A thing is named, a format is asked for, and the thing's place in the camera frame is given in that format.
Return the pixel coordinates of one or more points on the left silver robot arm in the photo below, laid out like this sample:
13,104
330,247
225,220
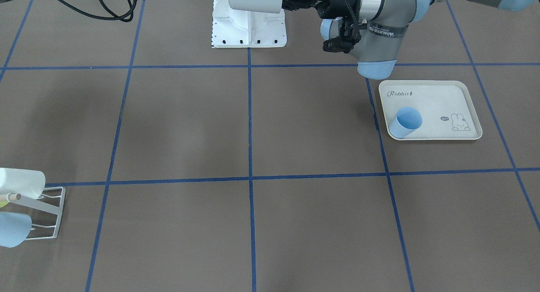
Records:
373,30

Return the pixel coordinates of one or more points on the white wire cup rack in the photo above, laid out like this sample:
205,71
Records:
45,211

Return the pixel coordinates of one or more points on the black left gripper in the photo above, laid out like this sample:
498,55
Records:
333,5

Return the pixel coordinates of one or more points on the cream plastic tray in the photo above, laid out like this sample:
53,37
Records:
446,107

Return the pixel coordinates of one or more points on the blue plastic cup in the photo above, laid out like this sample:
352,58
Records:
406,121
14,228

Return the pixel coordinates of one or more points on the white plastic cup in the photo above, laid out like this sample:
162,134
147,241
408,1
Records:
29,183

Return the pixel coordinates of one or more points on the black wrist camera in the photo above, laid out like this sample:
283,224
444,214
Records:
340,35

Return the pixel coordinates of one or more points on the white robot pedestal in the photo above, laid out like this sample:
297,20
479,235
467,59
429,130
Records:
233,29

